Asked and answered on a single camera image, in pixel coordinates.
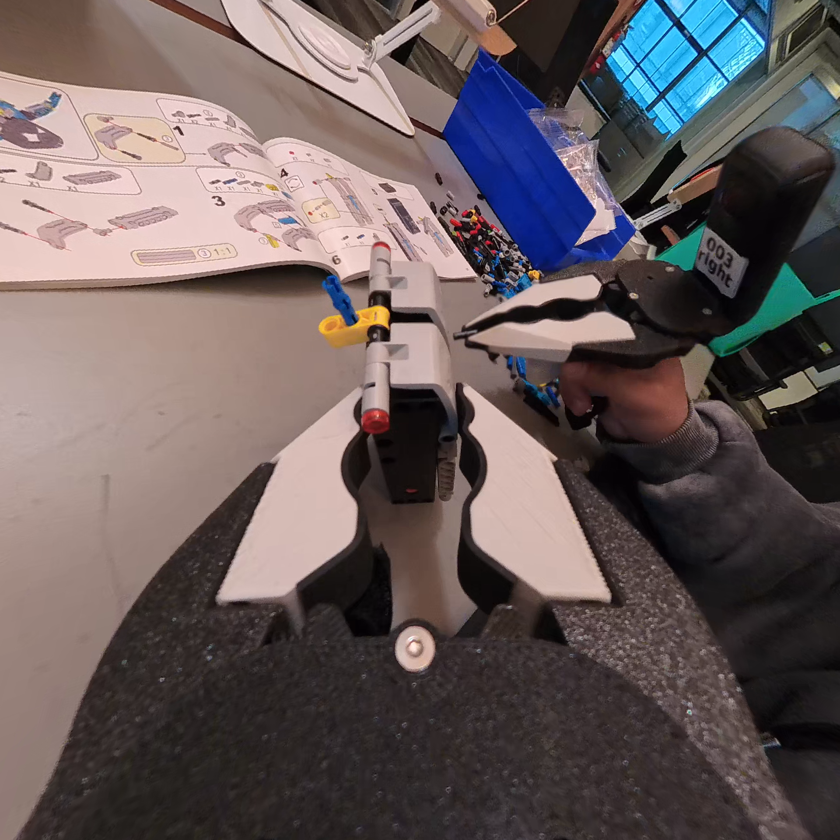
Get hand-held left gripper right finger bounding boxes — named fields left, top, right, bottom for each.
left=455, top=384, right=613, bottom=632

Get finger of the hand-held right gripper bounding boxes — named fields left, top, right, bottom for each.
left=458, top=272, right=609, bottom=338
left=465, top=307, right=639, bottom=365

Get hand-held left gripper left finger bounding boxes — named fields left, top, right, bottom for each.
left=216, top=387, right=368, bottom=632

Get grey brick robot chassis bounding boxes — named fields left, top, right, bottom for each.
left=318, top=241, right=460, bottom=506

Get person's right forearm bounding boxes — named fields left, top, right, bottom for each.
left=591, top=399, right=840, bottom=742

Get grey desk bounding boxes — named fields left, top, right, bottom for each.
left=0, top=0, right=611, bottom=840
left=154, top=0, right=460, bottom=139

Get person's right hand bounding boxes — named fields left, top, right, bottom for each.
left=559, top=356, right=695, bottom=444

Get pile of brick pieces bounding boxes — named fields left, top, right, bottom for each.
left=430, top=171, right=565, bottom=411

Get blue plastic bin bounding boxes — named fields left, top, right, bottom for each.
left=443, top=49, right=637, bottom=271

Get teal board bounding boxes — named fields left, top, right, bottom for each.
left=656, top=223, right=840, bottom=358

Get clear plastic bags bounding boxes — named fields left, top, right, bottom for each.
left=528, top=105, right=621, bottom=247

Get window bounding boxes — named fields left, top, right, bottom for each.
left=604, top=0, right=769, bottom=140

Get dark partition panel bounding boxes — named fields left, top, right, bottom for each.
left=489, top=0, right=621, bottom=106

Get open instruction booklet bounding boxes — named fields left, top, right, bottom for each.
left=0, top=71, right=479, bottom=291

